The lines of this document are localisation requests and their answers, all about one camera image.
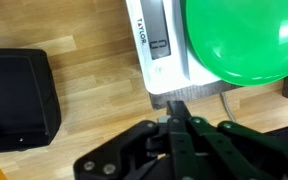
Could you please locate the white kitchen scale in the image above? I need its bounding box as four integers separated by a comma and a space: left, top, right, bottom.
125, 0, 223, 95

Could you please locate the small black stool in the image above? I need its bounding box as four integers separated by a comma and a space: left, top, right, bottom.
149, 79, 243, 110

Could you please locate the grey cable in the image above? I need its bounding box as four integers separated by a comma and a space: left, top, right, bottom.
219, 92, 237, 124

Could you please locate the black rectangular tray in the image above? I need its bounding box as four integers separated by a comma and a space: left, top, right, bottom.
0, 48, 63, 155

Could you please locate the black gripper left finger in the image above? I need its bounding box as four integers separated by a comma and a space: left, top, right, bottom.
73, 100, 178, 180

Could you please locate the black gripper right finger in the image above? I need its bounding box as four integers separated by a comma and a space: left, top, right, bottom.
168, 100, 288, 180

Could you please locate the green plate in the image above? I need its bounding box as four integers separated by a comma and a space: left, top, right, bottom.
180, 0, 288, 87

